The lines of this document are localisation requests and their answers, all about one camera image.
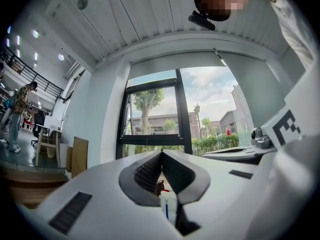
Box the wooden steps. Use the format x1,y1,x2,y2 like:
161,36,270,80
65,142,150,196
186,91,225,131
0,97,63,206
0,164,70,210

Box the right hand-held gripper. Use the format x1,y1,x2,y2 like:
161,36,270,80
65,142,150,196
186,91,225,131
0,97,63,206
250,65,320,150

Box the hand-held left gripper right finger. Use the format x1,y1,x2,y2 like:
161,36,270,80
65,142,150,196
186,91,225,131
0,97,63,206
162,149,266,240

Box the black head-worn camera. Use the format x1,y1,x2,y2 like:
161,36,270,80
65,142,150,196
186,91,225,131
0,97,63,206
187,9,217,32

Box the short grey roller blind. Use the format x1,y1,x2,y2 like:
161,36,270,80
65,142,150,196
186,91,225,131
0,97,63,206
129,50,228,82

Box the brown cardboard board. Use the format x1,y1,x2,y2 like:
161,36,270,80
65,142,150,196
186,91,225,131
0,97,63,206
65,135,90,179

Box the person's pale pink shirt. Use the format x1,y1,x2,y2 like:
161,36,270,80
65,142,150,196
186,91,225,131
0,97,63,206
246,0,320,72

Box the brown shoulder bag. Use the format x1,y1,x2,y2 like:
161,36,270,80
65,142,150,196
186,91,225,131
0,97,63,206
155,179,166,197

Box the black office chair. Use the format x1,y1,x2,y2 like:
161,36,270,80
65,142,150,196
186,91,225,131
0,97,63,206
30,108,46,145

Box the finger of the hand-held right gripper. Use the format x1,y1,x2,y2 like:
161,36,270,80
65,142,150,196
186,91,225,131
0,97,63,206
200,144,264,166

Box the tall pale wooden table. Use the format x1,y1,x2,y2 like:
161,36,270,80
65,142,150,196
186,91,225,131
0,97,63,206
34,123,63,168

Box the long grey roller blind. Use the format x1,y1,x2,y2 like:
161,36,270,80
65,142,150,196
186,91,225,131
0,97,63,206
219,50,294,135

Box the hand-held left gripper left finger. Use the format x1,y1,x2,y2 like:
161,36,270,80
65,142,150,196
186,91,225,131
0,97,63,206
37,149,183,240

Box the black window frame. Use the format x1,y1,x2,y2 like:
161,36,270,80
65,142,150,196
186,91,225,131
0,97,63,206
115,68,194,160

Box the black metal railing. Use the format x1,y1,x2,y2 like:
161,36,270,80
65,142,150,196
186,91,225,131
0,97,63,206
0,43,65,103

